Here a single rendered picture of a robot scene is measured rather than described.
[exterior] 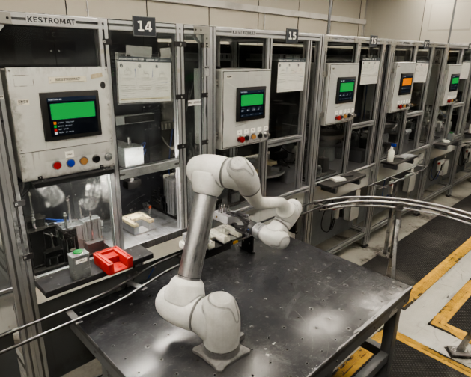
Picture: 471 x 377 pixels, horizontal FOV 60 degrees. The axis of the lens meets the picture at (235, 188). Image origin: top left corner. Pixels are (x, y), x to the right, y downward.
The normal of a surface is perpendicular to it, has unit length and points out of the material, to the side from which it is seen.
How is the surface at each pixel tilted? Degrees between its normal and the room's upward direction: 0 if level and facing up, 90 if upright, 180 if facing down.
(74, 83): 90
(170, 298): 62
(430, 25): 90
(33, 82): 90
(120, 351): 0
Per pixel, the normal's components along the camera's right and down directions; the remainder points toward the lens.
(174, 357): 0.02, -0.95
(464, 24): -0.72, 0.21
